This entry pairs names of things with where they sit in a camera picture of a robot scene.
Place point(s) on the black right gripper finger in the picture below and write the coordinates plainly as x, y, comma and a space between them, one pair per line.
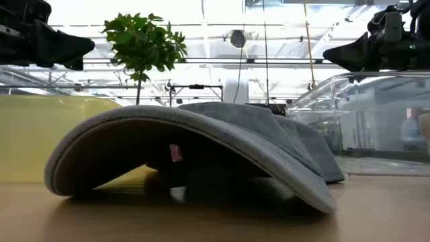
356, 55

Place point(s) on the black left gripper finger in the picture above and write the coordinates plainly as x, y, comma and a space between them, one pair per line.
64, 47
76, 64

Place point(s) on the grey-blue denim cap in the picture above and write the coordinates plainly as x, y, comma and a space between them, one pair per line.
235, 124

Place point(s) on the clear plastic container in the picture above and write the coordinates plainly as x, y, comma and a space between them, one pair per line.
369, 117

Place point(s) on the yellow translucent plastic container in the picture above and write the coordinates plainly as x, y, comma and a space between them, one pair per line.
33, 138

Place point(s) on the green potted tree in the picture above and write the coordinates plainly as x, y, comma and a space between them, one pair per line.
144, 40

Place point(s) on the black monitor equipment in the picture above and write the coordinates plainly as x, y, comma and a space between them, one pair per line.
265, 107

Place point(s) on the black metal frame rack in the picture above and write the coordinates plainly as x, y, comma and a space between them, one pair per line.
196, 86

